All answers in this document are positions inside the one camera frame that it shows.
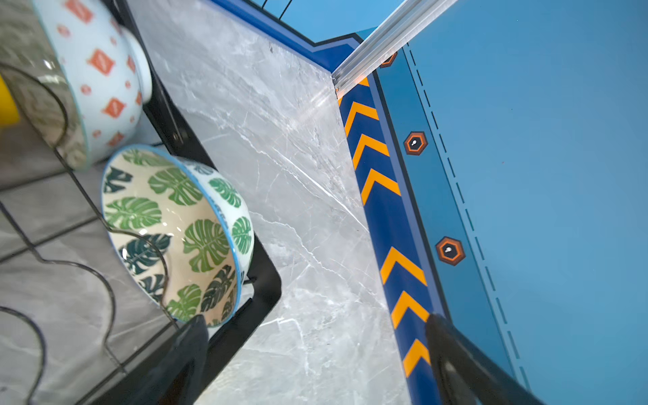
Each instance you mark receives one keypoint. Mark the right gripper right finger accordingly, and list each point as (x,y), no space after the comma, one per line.
(464,374)

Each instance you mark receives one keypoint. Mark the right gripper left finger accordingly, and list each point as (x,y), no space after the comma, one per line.
(171,375)

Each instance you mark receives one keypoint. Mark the green leaf pattern bowl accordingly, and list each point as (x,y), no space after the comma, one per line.
(182,231)

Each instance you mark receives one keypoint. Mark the yellow bowl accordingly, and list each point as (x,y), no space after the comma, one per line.
(9,113)

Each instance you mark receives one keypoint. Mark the green geometric pattern bowl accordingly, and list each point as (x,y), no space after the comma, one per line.
(75,74)

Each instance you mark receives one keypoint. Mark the right aluminium corner post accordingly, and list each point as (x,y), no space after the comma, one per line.
(401,26)

